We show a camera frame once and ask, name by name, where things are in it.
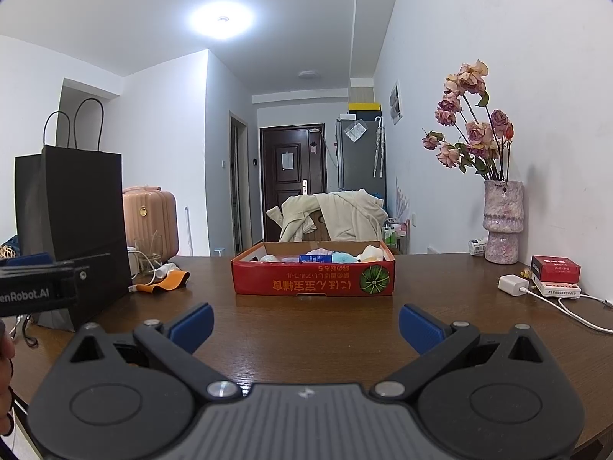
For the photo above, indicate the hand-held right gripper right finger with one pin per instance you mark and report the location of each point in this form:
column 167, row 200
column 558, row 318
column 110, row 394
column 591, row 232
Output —
column 419, row 328

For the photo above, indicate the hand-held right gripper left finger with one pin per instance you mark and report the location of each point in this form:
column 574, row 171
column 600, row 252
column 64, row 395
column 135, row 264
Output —
column 194, row 328

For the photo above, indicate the red cardboard box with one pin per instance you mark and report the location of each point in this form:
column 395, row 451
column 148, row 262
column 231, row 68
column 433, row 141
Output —
column 297, row 280

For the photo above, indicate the white soft ball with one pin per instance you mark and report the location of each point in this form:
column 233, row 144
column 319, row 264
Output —
column 270, row 258

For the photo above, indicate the person's left hand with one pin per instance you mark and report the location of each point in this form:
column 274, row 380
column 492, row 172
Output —
column 5, row 350

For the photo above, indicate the wicker ball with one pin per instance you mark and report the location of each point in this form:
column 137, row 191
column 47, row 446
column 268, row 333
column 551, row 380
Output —
column 7, row 251

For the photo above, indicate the orange cloth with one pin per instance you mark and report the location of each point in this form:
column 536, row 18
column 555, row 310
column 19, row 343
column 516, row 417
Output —
column 172, row 281

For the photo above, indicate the black paper bag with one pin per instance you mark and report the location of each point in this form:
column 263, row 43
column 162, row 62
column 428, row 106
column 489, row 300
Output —
column 72, row 201

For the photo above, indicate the metal shelf rack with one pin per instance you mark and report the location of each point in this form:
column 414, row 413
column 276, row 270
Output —
column 392, row 237

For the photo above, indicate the white mop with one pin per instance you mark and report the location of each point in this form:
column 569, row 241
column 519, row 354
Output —
column 188, row 230

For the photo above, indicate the small white carton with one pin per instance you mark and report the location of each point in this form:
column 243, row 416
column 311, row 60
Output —
column 478, row 247

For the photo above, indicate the white power adapter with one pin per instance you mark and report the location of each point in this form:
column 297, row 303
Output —
column 512, row 285

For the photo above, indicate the pink suitcase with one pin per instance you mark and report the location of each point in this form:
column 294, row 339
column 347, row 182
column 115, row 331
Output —
column 151, row 220

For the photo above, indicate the blue white packet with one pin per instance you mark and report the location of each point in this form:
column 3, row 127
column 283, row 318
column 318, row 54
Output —
column 311, row 259

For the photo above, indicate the beige jacket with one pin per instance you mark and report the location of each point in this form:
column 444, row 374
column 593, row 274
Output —
column 354, row 215

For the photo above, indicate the pink speckled vase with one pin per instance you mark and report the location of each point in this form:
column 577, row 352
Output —
column 503, row 225

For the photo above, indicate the wooden chair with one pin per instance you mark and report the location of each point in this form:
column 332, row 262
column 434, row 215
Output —
column 323, row 230

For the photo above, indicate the flat white box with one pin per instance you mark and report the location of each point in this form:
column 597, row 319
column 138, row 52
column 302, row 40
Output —
column 555, row 291

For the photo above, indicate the small red box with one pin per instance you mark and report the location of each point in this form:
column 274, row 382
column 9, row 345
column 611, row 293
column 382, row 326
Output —
column 555, row 268

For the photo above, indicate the dark brown entrance door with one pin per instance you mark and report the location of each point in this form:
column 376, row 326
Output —
column 273, row 177

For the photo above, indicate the grey refrigerator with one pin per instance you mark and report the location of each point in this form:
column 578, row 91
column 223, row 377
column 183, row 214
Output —
column 359, row 167

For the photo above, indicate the white umbrella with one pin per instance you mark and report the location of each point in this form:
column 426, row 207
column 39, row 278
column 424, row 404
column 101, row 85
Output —
column 377, row 153

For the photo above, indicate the dried pink roses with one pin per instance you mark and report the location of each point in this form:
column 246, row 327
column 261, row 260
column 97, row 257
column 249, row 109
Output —
column 474, row 132

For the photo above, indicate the yellow box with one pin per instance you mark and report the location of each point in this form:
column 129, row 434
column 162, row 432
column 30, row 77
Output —
column 364, row 106

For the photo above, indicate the bright ceiling lamp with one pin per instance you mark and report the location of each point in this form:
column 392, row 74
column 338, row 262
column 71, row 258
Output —
column 222, row 19

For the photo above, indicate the grey door frame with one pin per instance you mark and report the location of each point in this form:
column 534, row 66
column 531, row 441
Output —
column 234, row 177

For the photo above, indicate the wall poster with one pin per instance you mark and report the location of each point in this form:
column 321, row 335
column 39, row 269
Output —
column 395, row 103

